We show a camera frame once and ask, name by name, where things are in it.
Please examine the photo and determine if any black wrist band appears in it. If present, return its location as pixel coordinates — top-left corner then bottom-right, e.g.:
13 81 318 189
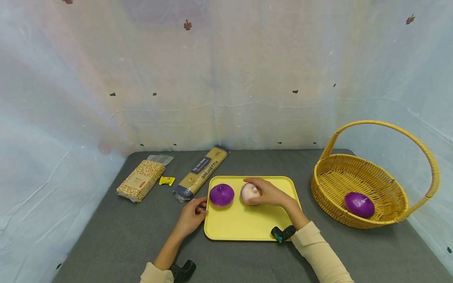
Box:
169 259 197 283
271 225 297 243

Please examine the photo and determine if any spaghetti packet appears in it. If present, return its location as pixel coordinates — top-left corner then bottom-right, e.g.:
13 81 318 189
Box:
173 145 231 203

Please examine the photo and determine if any clear bag of beans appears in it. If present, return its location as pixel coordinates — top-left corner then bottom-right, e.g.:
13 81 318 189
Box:
116 154 175 202

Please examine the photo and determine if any person's right forearm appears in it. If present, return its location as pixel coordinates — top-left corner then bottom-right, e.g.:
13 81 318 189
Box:
283 198 355 283

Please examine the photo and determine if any yellow plastic tray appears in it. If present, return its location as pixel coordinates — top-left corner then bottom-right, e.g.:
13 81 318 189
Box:
204 176 302 241

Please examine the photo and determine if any pale peeled onion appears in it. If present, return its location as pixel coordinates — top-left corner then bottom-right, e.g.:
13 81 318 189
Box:
241 183 262 204

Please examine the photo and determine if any purple onion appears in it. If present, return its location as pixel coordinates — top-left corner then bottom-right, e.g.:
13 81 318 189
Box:
344 192 375 219
209 184 235 208

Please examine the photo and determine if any person's left forearm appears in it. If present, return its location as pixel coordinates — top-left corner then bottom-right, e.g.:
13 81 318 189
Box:
140 231 189 283

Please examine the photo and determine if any person's right hand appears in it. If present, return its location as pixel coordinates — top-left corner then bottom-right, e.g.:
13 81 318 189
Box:
243 177 300 216

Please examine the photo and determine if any yellow woven basket with handle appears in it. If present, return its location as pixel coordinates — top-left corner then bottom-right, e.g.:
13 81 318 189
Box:
311 120 440 230

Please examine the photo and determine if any person's left hand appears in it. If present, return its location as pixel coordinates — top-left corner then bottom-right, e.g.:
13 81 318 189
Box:
175 197 209 239

